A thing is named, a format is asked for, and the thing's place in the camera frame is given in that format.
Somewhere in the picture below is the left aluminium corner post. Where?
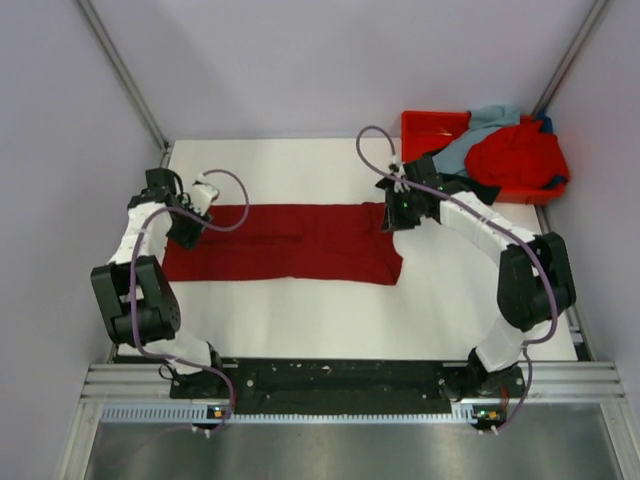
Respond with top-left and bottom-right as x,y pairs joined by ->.
75,0 -> 168,151

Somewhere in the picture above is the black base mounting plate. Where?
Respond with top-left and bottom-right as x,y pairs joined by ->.
158,358 -> 525,416

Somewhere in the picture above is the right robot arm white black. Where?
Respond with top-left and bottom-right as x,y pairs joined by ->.
376,156 -> 576,396

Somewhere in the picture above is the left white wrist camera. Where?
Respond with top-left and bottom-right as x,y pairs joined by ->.
187,172 -> 220,215

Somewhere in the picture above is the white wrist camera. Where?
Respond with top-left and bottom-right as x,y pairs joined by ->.
187,172 -> 220,215
389,162 -> 410,194

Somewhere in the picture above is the right aluminium side rail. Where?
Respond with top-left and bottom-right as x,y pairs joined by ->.
534,204 -> 596,361

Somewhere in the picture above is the black t shirt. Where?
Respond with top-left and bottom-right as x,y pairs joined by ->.
441,173 -> 502,206

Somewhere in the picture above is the aluminium corner post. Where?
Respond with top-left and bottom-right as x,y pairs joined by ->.
75,0 -> 168,151
531,0 -> 613,117

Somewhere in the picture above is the dark red t shirt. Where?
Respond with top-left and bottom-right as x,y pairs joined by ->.
162,202 -> 403,286

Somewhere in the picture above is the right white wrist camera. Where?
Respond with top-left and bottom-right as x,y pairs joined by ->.
389,162 -> 410,194

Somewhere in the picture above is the light blue t shirt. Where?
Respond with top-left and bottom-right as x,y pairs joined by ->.
433,105 -> 521,177

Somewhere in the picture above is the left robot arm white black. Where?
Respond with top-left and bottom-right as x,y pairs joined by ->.
90,168 -> 227,397

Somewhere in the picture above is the grey slotted cable duct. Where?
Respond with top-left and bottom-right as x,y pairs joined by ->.
101,404 -> 504,425

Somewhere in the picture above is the bright red t shirt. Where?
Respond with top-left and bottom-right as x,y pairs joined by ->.
465,120 -> 570,190

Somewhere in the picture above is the red plastic bin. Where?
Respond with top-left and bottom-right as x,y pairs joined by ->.
400,110 -> 567,206

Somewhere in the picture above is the right aluminium corner post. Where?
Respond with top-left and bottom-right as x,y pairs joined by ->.
531,0 -> 613,117

